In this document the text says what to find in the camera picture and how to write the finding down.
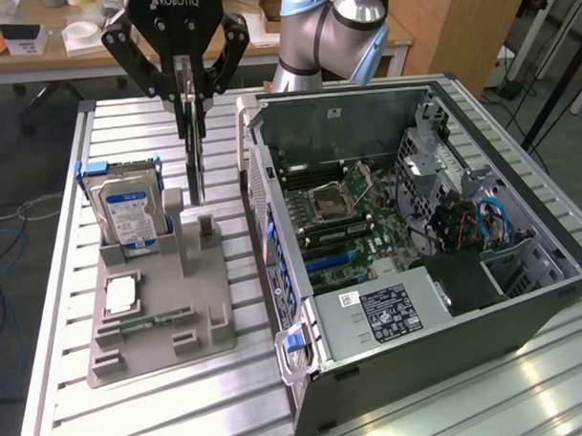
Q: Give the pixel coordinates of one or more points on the grey power supply unit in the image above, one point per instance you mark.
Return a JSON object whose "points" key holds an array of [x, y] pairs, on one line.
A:
{"points": [[337, 321]]}

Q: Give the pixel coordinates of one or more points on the white paper stack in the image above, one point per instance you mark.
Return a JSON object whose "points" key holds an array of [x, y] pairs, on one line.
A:
{"points": [[263, 37]]}

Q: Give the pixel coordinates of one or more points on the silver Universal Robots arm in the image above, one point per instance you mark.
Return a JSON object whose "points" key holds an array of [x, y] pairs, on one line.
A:
{"points": [[308, 31]]}

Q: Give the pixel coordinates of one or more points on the perforated metal drive cage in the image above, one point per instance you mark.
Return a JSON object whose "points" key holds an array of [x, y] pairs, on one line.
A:
{"points": [[423, 165]]}

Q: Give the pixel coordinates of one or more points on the green motherboard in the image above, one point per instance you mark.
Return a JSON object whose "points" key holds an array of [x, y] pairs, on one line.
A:
{"points": [[378, 239]]}

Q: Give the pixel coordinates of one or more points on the black office chair base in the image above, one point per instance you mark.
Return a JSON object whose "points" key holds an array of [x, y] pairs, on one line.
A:
{"points": [[48, 99]]}

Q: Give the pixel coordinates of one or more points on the grey parts rack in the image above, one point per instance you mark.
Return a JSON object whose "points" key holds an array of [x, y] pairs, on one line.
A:
{"points": [[180, 327]]}

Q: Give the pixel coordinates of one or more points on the open black PC case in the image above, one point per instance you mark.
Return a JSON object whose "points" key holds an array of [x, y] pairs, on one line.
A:
{"points": [[420, 366]]}

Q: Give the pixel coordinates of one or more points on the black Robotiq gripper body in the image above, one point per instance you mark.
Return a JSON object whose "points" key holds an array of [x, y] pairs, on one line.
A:
{"points": [[179, 35]]}

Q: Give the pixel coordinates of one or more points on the black tripod pole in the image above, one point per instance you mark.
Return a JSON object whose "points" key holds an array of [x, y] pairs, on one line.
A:
{"points": [[554, 75]]}

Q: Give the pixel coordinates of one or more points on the wooden cabinet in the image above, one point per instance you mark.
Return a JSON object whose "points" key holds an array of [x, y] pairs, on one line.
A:
{"points": [[456, 30]]}

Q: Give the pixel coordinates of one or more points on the black RAM stick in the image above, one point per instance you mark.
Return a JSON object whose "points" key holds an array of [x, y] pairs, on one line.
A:
{"points": [[337, 233]]}

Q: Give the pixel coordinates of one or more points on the white box with black lid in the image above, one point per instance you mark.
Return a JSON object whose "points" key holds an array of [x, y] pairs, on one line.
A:
{"points": [[24, 41]]}

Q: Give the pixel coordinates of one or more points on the grey latch with blue tab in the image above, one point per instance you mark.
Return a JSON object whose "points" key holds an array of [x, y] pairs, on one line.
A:
{"points": [[293, 344]]}

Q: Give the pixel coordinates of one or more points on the long wooden desk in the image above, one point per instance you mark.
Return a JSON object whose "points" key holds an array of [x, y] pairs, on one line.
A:
{"points": [[51, 64]]}

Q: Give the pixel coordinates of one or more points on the blue expansion slot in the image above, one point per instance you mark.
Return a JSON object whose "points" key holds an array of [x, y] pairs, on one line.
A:
{"points": [[331, 262]]}

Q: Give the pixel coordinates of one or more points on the black graphics card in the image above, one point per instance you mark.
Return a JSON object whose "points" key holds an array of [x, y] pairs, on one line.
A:
{"points": [[194, 164]]}

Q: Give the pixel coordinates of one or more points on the green RAM stick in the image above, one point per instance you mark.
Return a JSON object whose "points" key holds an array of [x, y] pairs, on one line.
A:
{"points": [[149, 322]]}

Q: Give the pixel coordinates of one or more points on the metal disk bay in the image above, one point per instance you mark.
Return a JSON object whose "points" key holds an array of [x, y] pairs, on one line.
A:
{"points": [[522, 262]]}

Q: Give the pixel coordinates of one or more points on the silver CPU chip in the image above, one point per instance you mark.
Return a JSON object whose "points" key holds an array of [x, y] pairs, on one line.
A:
{"points": [[120, 296]]}

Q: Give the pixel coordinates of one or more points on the metal socket cover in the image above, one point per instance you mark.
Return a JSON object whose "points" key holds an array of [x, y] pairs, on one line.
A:
{"points": [[359, 177]]}

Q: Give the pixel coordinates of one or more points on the CPU socket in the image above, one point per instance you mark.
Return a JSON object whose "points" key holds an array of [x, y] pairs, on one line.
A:
{"points": [[329, 201]]}

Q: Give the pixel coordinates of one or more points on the hard disk with blue caddy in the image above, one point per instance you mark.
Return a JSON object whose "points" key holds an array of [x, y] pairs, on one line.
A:
{"points": [[128, 219]]}

